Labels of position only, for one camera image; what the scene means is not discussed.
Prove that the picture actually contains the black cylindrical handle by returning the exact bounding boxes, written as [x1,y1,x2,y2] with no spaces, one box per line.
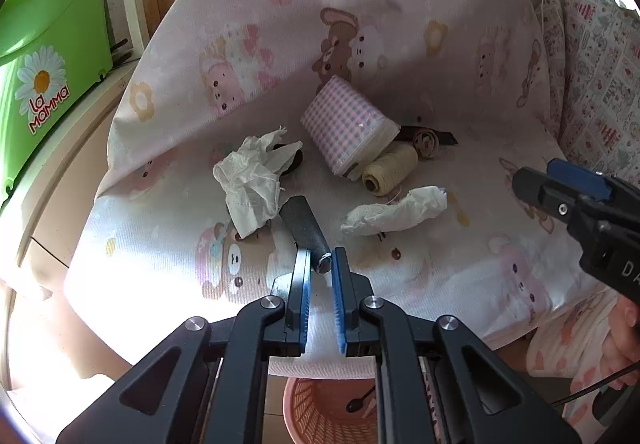
[279,195,333,275]

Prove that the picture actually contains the small white tissue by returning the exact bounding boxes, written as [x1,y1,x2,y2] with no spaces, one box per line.
[340,185,448,237]

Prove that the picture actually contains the pink bear printed cloth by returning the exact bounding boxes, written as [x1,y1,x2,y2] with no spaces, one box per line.
[65,0,601,380]

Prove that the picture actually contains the patterned patchwork quilt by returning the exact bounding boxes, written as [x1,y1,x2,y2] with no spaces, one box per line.
[535,0,640,185]

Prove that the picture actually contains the pink gingham tissue pack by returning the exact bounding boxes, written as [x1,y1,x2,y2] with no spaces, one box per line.
[300,75,402,177]

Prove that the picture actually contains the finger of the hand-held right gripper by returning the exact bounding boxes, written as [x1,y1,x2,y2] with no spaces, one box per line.
[512,166,583,226]
[546,158,640,206]

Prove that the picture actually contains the green plastic tub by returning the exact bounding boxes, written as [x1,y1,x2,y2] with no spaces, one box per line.
[0,0,115,211]

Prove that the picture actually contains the black rods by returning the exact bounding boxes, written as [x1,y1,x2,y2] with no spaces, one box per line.
[112,39,134,69]

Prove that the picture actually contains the brown band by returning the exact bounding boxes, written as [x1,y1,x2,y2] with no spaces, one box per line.
[412,128,439,159]

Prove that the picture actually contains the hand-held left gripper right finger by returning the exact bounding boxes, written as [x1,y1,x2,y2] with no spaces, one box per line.
[330,247,583,444]

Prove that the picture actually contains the black spoon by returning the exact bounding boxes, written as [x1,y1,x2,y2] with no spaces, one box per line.
[346,386,376,414]

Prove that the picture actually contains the large white tissue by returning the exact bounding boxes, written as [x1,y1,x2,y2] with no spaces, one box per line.
[213,125,304,240]

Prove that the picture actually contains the pink plastic basket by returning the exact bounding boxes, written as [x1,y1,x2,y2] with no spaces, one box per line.
[282,376,382,444]

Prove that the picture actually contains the cream thread spool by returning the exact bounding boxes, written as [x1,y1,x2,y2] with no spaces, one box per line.
[362,143,419,197]

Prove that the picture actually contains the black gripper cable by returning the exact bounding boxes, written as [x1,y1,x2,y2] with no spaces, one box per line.
[550,363,640,406]

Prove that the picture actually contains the person's right hand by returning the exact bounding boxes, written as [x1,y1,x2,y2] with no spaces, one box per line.
[597,296,640,392]

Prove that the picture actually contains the black flat strip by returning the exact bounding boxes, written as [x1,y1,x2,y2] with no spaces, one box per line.
[397,125,458,147]

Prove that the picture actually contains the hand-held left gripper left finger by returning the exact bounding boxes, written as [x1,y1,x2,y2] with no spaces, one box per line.
[55,248,314,444]

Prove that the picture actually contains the black round disc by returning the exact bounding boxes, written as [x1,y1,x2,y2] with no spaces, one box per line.
[270,129,305,175]

